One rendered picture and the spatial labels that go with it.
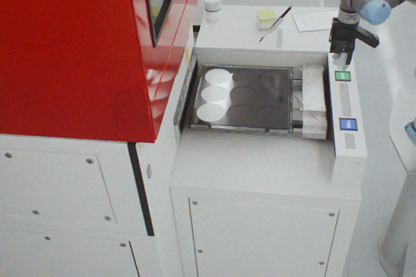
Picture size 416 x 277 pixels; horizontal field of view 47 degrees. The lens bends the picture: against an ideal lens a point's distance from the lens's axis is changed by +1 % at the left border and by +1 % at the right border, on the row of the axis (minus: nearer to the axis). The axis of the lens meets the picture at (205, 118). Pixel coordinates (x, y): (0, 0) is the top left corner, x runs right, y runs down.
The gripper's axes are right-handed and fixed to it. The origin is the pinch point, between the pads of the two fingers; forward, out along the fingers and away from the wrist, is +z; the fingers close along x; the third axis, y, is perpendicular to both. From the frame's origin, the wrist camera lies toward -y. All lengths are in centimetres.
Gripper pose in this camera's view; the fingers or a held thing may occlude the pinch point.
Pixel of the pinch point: (346, 67)
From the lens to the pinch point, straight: 182.1
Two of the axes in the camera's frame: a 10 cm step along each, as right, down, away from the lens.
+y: -9.9, -0.6, 1.4
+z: 0.5, 7.4, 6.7
